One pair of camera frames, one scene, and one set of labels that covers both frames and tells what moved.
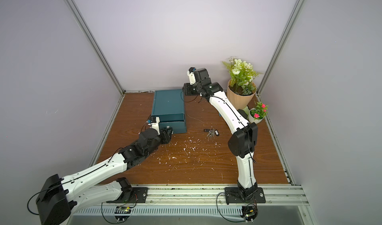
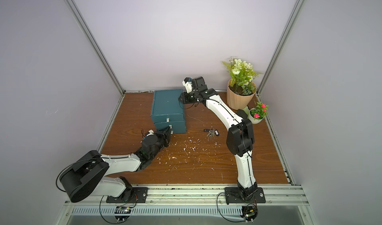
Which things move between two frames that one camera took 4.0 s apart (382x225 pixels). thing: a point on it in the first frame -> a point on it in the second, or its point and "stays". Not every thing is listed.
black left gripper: [163, 135] stays
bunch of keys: [212, 132] stays
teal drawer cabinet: [168, 106] stays
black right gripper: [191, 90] -> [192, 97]
